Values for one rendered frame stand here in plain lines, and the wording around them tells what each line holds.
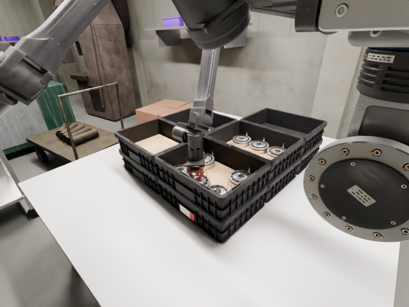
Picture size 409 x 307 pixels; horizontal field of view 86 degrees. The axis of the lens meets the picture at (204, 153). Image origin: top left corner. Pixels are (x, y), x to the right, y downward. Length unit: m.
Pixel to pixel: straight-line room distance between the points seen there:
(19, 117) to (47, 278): 2.28
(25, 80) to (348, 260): 1.01
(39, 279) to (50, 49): 1.67
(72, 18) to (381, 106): 0.58
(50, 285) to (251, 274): 1.42
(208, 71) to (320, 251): 0.75
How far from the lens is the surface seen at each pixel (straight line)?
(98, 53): 4.08
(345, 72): 2.63
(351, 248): 1.00
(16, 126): 3.70
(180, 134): 0.82
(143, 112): 3.41
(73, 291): 1.81
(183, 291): 0.79
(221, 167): 1.03
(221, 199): 0.71
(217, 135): 1.19
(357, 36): 0.30
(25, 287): 2.00
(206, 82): 0.80
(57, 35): 0.53
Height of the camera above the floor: 1.39
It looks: 29 degrees down
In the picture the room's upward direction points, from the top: 2 degrees counter-clockwise
